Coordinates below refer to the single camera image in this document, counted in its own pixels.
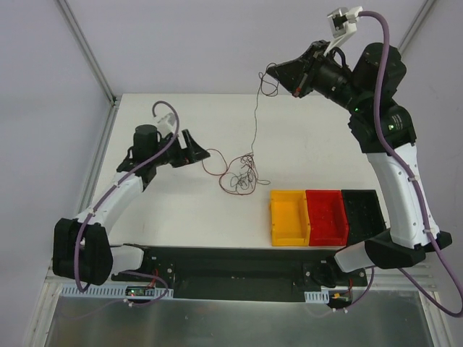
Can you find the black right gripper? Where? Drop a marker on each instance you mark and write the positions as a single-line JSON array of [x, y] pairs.
[[308, 71]]

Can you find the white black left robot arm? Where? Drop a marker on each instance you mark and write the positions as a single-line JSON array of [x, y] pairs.
[[81, 249]]

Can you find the left white cable duct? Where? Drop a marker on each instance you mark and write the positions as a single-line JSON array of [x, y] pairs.
[[117, 292]]

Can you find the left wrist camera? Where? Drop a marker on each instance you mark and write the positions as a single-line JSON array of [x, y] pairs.
[[166, 124]]

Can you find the left aluminium frame post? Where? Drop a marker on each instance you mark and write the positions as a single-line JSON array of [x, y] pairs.
[[87, 52]]

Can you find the aluminium frame post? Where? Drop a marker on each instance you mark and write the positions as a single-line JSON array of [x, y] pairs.
[[417, 51], [87, 52]]

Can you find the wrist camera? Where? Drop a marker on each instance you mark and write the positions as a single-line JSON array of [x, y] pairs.
[[166, 124], [343, 25]]

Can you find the right aluminium frame post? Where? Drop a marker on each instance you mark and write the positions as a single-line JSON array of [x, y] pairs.
[[417, 51]]

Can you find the yellow plastic bin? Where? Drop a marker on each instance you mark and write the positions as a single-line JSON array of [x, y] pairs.
[[290, 223]]

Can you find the right white cable duct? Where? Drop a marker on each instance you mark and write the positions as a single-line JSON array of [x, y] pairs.
[[317, 297]]

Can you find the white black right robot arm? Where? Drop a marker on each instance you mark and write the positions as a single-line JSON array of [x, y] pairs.
[[385, 133]]

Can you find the red plastic bin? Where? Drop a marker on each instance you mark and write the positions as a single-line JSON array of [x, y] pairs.
[[328, 220]]

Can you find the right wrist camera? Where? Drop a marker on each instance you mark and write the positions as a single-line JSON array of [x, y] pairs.
[[343, 25]]

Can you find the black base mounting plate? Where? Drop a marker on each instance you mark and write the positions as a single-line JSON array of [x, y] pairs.
[[280, 275]]

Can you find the metal front panel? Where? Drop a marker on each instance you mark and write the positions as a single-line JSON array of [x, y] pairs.
[[381, 318]]

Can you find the black plastic bin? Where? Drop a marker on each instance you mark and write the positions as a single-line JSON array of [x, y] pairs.
[[364, 215]]

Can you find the white cable duct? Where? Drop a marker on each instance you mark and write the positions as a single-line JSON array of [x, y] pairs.
[[117, 292], [317, 297]]

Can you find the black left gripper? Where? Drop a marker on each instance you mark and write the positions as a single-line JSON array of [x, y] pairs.
[[184, 147]]

